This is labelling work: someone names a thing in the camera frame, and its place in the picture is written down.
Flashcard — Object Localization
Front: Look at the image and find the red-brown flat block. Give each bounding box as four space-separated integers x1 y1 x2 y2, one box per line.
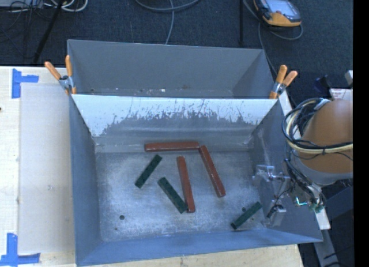
176 156 197 214
144 141 201 153
198 145 227 198

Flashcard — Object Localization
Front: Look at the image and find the dark green flat block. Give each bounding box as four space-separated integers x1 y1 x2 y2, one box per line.
134 154 163 189
157 176 189 215
230 201 263 231

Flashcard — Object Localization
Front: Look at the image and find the grey metal bin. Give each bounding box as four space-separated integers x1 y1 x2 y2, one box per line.
66 39 324 267

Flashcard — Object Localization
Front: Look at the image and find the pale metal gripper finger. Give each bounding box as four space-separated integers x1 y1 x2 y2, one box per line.
252 164 291 201
264 205 288 228

